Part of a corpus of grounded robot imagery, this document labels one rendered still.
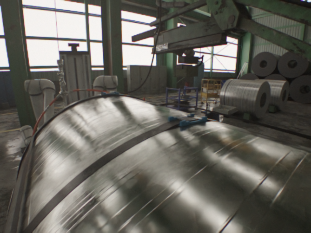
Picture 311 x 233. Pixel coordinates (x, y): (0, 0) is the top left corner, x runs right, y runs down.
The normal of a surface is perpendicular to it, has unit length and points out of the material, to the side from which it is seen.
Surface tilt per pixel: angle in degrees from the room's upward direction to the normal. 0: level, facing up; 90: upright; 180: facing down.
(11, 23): 90
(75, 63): 90
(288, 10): 90
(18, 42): 90
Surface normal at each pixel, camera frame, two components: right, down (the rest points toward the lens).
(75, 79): 0.47, 0.23
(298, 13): -0.91, 0.11
